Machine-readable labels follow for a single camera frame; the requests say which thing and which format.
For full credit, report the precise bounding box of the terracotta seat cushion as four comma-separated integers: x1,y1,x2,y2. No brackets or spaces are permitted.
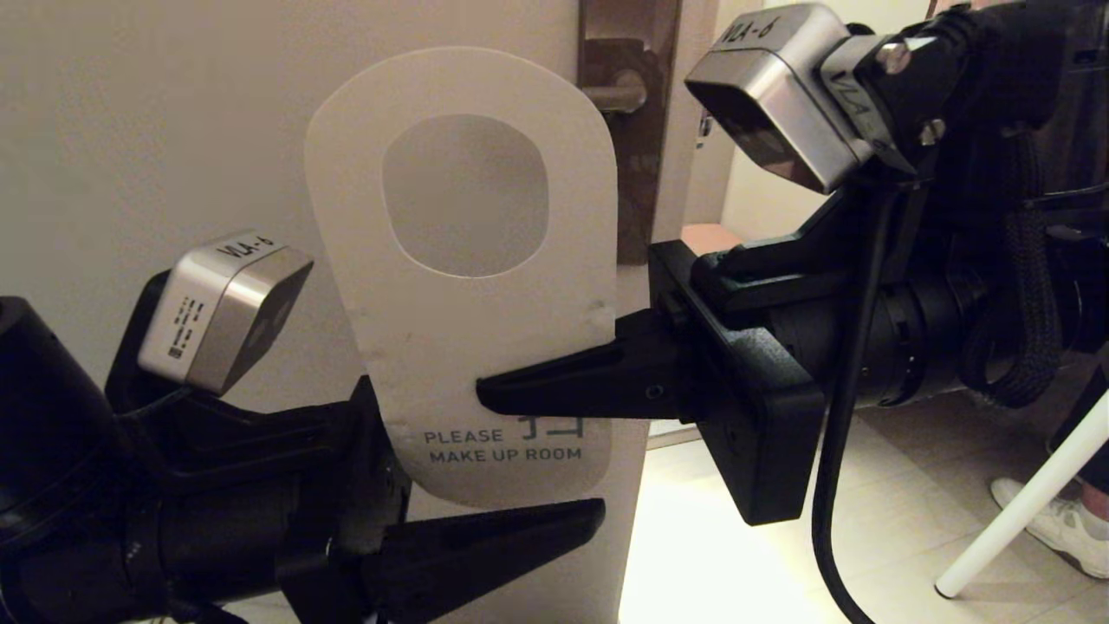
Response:
680,224,747,257

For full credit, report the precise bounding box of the white door hanger sign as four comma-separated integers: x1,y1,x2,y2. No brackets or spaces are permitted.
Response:
303,46,620,510

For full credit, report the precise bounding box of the white sneaker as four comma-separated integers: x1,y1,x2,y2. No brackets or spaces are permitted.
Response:
991,477,1109,581

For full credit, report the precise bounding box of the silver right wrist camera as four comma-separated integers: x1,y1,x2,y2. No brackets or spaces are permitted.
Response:
684,3,903,195

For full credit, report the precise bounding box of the beige door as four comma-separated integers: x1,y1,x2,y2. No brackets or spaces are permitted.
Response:
0,0,720,624

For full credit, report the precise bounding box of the thick black cable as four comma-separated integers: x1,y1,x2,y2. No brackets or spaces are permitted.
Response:
810,186,895,624

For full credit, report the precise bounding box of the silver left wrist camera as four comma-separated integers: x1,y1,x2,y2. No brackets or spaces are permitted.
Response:
137,230,315,398

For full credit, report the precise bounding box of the cream shelf cabinet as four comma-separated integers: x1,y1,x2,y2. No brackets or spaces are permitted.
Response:
645,0,935,452

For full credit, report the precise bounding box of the black braided cable sleeve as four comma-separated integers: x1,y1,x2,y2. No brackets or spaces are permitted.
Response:
960,130,1068,409

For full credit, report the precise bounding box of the white round table leg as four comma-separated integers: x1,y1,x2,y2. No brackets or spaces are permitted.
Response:
934,390,1109,600

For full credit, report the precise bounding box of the person leg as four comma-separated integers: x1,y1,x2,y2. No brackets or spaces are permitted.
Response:
1048,364,1109,523

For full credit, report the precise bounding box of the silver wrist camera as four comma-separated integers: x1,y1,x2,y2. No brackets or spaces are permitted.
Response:
684,3,903,195
137,230,315,398

